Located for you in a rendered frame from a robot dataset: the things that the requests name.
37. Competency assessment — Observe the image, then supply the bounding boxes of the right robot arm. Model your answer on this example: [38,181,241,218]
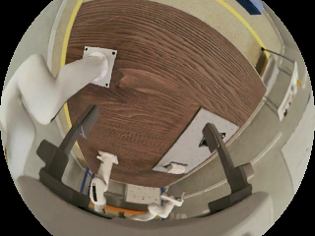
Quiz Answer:
[90,153,174,220]

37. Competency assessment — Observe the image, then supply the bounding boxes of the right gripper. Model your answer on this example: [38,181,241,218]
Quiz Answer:
[160,185,185,206]

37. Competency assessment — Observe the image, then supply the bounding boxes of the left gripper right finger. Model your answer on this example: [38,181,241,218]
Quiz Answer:
[202,122,255,215]

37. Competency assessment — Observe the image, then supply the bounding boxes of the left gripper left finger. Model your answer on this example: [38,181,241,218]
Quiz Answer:
[36,105,99,211]

